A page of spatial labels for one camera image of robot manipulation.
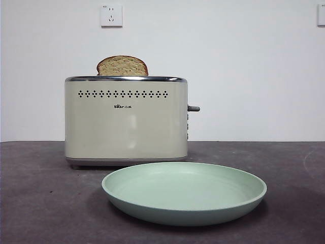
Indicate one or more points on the brown toast bread slice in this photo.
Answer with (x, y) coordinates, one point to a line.
(122, 66)

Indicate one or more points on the pale green round plate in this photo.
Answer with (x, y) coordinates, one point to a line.
(182, 188)

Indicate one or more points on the cream white toaster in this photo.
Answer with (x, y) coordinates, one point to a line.
(122, 127)

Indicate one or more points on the white wall socket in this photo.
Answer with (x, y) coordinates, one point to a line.
(321, 15)
(111, 15)

